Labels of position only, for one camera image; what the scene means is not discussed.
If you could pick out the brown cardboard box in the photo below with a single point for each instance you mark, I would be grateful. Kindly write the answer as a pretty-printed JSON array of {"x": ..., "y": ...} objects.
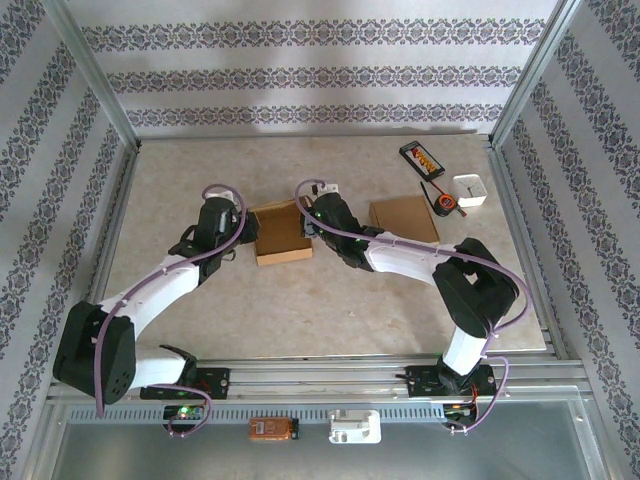
[
  {"x": 402, "y": 220},
  {"x": 280, "y": 235}
]

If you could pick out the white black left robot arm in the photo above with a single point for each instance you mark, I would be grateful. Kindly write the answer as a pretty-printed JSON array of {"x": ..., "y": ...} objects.
[{"x": 160, "y": 290}]

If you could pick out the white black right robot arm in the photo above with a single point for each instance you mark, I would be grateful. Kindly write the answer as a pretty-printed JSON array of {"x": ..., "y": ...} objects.
[{"x": 400, "y": 252}]

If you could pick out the orange black tape measure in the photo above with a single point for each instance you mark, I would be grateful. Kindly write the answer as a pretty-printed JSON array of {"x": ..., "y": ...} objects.
[{"x": 446, "y": 202}]

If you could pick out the white square clock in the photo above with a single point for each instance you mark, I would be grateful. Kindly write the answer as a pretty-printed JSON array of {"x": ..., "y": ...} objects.
[{"x": 470, "y": 192}]

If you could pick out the small controller circuit board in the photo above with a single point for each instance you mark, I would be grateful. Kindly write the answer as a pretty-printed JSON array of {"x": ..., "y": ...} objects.
[
  {"x": 457, "y": 410},
  {"x": 182, "y": 412}
]

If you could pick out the orange electronic module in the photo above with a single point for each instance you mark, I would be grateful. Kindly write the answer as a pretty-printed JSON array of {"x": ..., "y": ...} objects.
[{"x": 270, "y": 430}]

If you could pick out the grey metal sheet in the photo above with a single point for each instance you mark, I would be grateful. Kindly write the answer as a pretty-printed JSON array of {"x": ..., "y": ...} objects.
[{"x": 450, "y": 455}]

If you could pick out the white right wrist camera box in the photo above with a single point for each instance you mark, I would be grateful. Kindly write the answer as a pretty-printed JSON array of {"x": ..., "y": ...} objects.
[{"x": 331, "y": 188}]

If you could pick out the aluminium side rail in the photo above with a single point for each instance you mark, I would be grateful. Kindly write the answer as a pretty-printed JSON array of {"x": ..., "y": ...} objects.
[
  {"x": 518, "y": 225},
  {"x": 121, "y": 190}
]

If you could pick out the aluminium mounting rail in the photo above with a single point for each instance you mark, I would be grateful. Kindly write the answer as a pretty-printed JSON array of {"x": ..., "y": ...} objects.
[{"x": 310, "y": 381}]

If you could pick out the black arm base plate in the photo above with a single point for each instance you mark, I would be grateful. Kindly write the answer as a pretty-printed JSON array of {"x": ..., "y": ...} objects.
[
  {"x": 220, "y": 382},
  {"x": 420, "y": 382}
]

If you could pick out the aluminium frame post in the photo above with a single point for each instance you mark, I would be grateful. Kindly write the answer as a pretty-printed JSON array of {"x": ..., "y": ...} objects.
[
  {"x": 96, "y": 75},
  {"x": 535, "y": 75}
]

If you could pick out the white plastic bracket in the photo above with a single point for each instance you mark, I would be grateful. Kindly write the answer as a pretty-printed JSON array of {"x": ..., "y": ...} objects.
[{"x": 370, "y": 430}]

